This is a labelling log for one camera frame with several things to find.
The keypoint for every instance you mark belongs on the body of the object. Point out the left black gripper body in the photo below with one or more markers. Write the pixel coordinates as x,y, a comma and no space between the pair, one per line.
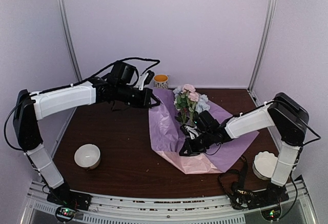
141,102

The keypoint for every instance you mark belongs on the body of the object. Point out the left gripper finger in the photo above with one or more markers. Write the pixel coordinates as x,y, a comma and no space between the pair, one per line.
153,106
155,100

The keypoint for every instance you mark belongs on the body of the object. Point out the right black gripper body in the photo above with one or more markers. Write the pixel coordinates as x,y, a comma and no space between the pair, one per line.
200,146

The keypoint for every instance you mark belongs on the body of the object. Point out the white fake flower stem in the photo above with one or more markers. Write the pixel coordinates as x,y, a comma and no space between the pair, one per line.
181,105

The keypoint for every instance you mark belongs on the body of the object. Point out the black lettered ribbon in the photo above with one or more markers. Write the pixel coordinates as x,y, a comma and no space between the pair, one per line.
239,196

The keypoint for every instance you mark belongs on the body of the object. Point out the pink fake flower stem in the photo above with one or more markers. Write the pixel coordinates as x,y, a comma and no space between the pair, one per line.
186,89

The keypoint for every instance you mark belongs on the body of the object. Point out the blue fake flower stem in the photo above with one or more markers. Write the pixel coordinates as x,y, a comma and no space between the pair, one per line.
202,104

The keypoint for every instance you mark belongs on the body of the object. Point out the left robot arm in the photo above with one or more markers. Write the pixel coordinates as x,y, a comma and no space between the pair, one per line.
123,83

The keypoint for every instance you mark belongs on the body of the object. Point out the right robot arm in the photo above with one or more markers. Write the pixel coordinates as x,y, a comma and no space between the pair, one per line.
281,113

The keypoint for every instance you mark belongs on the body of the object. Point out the patterned mug orange inside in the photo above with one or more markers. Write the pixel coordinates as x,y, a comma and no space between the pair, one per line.
161,81

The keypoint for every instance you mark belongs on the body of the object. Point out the white scalloped bowl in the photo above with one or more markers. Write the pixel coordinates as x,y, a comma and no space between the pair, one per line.
264,164

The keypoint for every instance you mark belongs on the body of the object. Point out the white round bowl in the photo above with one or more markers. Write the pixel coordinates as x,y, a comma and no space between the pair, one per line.
88,156

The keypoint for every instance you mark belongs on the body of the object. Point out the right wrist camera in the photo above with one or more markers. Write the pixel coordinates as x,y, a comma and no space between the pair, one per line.
191,132

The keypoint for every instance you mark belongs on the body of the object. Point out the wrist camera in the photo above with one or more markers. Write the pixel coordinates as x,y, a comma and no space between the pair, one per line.
191,132
144,80

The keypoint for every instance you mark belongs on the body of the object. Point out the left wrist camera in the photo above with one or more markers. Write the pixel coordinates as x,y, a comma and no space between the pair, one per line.
144,80

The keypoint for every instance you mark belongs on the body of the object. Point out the front aluminium rail base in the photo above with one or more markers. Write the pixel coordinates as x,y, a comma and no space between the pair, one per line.
217,209

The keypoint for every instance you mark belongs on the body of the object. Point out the left aluminium frame post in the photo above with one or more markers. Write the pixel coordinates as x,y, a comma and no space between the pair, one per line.
68,39

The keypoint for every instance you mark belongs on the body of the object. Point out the aluminium frame post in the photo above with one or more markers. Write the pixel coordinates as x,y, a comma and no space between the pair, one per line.
270,12
68,39

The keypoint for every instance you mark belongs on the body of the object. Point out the right aluminium frame post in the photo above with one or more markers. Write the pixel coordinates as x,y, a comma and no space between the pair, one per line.
270,12

